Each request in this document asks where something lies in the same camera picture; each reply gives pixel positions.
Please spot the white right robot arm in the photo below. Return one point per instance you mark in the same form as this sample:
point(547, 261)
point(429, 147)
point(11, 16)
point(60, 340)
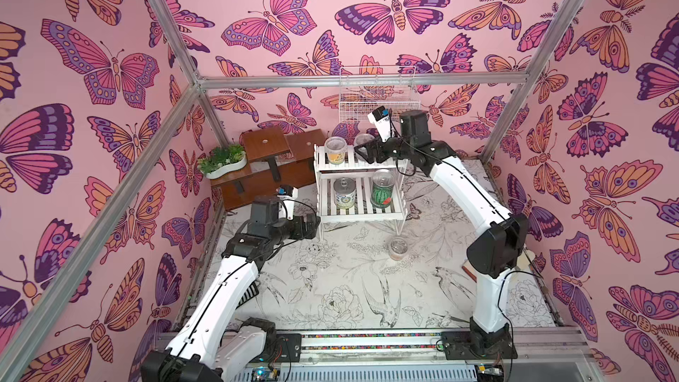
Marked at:
point(501, 234)

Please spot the dark seed jar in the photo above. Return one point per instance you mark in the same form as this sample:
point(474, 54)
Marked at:
point(362, 139)

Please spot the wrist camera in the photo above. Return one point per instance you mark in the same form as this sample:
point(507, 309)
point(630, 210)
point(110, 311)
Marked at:
point(287, 196)
point(381, 119)

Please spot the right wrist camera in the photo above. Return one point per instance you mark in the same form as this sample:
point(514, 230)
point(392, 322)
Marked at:
point(381, 119)

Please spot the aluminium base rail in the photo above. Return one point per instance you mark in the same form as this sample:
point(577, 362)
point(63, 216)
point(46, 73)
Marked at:
point(544, 354)

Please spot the green watermelon can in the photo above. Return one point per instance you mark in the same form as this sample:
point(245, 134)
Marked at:
point(382, 188)

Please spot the purple label tin can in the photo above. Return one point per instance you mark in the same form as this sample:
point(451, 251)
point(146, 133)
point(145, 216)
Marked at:
point(344, 193)

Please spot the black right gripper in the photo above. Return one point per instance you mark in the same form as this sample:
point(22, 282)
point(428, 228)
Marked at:
point(372, 150)

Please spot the black white striped brush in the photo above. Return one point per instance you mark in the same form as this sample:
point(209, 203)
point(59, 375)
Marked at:
point(251, 292)

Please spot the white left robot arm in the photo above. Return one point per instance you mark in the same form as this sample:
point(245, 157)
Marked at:
point(217, 302)

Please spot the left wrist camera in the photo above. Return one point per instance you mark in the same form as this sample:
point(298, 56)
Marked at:
point(287, 196)

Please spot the white wire basket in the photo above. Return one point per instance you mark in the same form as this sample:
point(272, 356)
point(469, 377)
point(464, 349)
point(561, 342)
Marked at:
point(360, 95)

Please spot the red seed jar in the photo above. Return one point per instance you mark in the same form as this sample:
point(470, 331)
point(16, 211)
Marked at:
point(397, 248)

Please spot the yellow seed jar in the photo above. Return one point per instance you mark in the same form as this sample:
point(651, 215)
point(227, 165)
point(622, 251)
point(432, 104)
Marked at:
point(335, 150)

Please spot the brown wooden stepped stand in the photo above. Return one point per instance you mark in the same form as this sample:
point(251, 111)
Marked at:
point(273, 159)

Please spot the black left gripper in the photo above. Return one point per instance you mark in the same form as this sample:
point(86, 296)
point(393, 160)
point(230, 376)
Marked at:
point(300, 233)

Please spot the green plant in white pot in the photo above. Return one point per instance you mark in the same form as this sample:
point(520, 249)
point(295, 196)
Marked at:
point(223, 160)

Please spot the white slatted wooden shelf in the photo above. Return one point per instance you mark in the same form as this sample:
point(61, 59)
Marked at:
point(361, 173)

